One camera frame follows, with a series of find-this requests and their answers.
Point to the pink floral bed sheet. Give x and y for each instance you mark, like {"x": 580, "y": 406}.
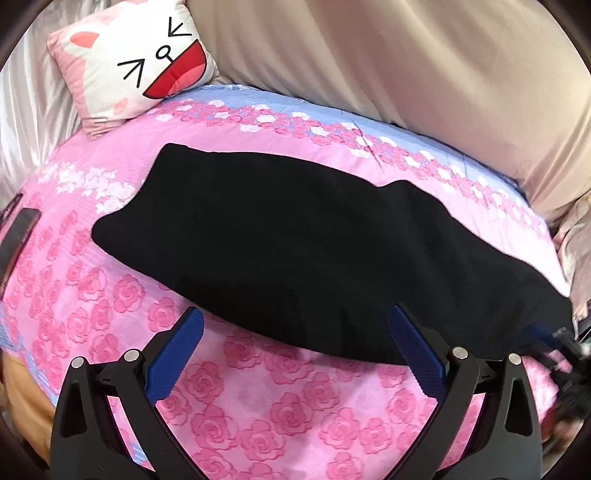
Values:
{"x": 277, "y": 415}

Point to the beige curtain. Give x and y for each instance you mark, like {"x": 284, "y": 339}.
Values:
{"x": 415, "y": 69}

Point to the orange bed base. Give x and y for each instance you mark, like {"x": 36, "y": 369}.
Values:
{"x": 23, "y": 406}

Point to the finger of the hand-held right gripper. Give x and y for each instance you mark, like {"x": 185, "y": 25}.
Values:
{"x": 542, "y": 337}

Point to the beige floral quilt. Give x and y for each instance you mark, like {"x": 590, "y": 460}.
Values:
{"x": 577, "y": 240}

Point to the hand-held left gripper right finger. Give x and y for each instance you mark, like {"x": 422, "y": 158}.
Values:
{"x": 415, "y": 346}

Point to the black pants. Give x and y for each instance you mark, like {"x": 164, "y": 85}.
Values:
{"x": 277, "y": 254}

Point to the black flat device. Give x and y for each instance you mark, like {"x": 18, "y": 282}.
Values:
{"x": 18, "y": 235}

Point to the white satin curtain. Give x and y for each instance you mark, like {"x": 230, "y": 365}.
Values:
{"x": 27, "y": 115}

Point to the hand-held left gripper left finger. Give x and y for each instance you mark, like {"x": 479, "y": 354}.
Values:
{"x": 181, "y": 348}

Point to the cat face pillow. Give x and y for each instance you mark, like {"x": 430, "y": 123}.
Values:
{"x": 115, "y": 69}

